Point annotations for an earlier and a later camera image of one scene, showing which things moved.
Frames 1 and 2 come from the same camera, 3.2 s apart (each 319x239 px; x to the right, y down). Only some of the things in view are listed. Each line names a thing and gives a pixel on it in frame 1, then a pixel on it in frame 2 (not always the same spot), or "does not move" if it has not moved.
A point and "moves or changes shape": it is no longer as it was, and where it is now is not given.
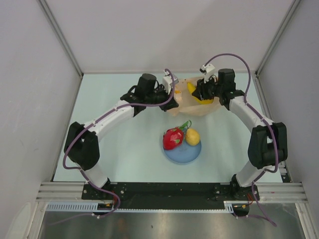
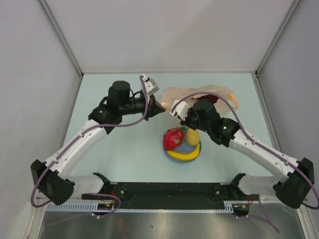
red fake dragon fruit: x=172 y=137 does not move
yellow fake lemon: x=192 y=137 does not move
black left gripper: x=171 y=104 → x=154 y=107
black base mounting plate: x=172 y=195 does not move
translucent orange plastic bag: x=189 y=104 moves or changes shape
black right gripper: x=200 y=91 → x=186 y=122
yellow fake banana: x=191 y=87 → x=184 y=156
